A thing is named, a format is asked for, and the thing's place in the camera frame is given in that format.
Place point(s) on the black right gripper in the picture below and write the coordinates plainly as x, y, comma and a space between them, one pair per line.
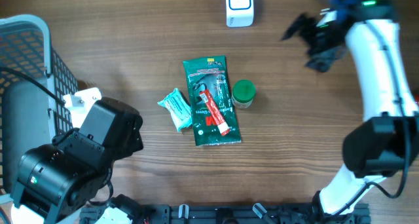
322, 59

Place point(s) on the green lid jar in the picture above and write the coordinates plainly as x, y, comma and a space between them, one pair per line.
243, 93

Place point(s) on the green 3M gloves package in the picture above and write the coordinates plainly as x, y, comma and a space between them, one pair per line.
210, 73

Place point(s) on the red white toothpaste tube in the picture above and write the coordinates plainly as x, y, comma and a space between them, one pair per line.
218, 118

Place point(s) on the teal wet wipes pack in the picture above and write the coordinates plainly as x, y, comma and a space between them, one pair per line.
178, 108

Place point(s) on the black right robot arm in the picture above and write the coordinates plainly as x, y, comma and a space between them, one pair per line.
386, 142

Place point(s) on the white barcode scanner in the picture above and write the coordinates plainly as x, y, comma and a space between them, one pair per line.
239, 13

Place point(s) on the grey plastic shopping basket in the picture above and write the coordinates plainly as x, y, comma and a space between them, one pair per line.
33, 77

